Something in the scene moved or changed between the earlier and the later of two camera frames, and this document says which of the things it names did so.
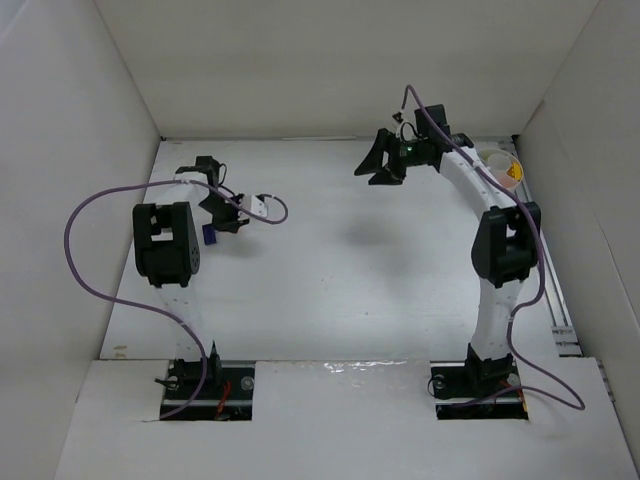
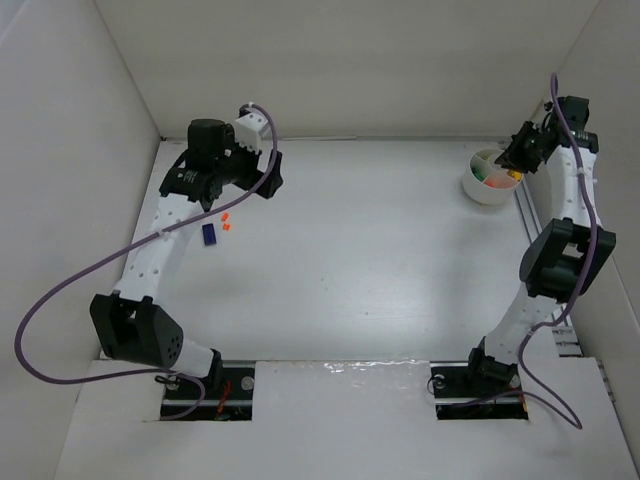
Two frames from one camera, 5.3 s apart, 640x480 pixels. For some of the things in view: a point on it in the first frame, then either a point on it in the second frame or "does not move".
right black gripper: (391, 154) → (518, 151)
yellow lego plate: (515, 171) does not move
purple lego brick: (209, 234) does not move
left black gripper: (220, 215) → (270, 175)
